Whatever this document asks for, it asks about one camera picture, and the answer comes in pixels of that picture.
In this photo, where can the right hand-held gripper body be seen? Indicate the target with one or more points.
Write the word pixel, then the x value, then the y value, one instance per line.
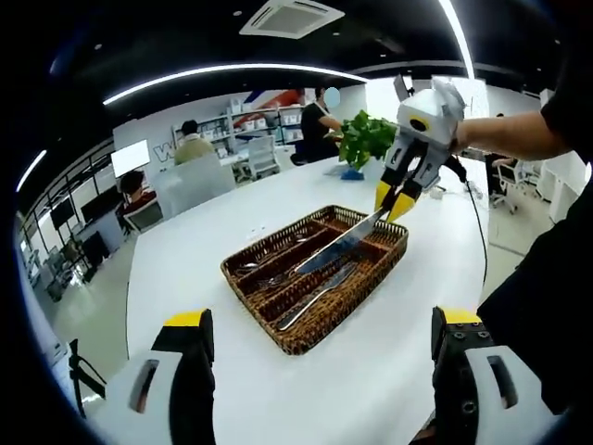
pixel 435 116

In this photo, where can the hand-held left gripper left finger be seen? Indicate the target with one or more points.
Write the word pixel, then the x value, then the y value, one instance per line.
pixel 190 352

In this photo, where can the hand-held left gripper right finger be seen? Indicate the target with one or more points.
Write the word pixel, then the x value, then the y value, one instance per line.
pixel 456 361

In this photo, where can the silver knife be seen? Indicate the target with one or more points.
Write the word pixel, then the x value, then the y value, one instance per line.
pixel 338 245
pixel 315 296

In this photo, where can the wicker utensil storage basket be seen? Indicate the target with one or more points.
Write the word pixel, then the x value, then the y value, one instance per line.
pixel 324 320

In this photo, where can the white storage shelving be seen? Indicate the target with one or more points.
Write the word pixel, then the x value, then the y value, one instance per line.
pixel 264 118

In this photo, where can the person's right hand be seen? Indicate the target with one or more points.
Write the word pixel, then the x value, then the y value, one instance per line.
pixel 462 139

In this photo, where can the white power adapter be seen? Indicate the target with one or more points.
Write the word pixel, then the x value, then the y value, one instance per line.
pixel 437 194

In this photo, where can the green leafy plant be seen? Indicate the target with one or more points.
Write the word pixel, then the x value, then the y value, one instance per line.
pixel 366 139

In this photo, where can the studio light on stand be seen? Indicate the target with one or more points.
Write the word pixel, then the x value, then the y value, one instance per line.
pixel 402 88

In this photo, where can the small blue object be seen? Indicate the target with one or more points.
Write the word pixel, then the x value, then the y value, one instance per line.
pixel 352 174

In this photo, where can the bright ceiling light strip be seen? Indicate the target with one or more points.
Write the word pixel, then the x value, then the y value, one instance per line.
pixel 461 41

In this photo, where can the white swivel chair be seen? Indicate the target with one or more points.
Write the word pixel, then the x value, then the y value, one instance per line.
pixel 505 185

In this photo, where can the person in dark clothes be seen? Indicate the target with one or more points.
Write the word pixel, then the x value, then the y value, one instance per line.
pixel 546 315

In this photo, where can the black tripod stand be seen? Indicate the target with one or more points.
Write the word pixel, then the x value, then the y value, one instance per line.
pixel 76 375

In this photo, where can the white office chair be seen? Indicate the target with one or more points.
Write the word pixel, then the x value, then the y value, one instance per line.
pixel 263 157

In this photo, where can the grey office chair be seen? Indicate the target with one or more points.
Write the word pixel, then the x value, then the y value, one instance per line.
pixel 143 218

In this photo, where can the translucent desk partition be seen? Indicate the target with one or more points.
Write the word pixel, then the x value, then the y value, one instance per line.
pixel 194 187

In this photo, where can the ceiling air conditioner vent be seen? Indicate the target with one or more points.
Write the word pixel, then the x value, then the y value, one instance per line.
pixel 292 18

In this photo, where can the long curved ceiling light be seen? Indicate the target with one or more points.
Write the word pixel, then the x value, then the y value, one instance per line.
pixel 231 69

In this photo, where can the white display screen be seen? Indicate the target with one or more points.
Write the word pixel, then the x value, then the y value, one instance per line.
pixel 130 157

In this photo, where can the short ceiling light strip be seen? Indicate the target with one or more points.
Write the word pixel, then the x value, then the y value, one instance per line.
pixel 30 171

